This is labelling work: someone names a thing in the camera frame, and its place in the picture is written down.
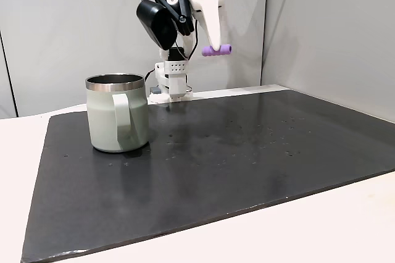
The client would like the purple pen grip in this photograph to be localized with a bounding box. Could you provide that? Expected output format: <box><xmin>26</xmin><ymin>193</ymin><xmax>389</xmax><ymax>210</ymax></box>
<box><xmin>201</xmin><ymin>44</ymin><xmax>233</xmax><ymax>58</ymax></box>

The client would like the black table mat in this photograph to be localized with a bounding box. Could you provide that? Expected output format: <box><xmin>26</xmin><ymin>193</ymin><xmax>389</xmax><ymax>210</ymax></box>
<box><xmin>20</xmin><ymin>89</ymin><xmax>395</xmax><ymax>263</ymax></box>

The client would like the pale green steel mug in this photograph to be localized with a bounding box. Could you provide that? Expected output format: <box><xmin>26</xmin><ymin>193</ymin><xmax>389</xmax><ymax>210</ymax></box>
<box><xmin>85</xmin><ymin>73</ymin><xmax>151</xmax><ymax>154</ymax></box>

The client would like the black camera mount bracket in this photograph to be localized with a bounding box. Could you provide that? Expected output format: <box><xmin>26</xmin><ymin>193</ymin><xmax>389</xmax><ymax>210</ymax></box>
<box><xmin>153</xmin><ymin>0</ymin><xmax>196</xmax><ymax>36</ymax></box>

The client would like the black oval camera box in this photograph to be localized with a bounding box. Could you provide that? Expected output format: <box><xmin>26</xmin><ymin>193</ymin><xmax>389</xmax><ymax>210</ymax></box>
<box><xmin>136</xmin><ymin>0</ymin><xmax>178</xmax><ymax>51</ymax></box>

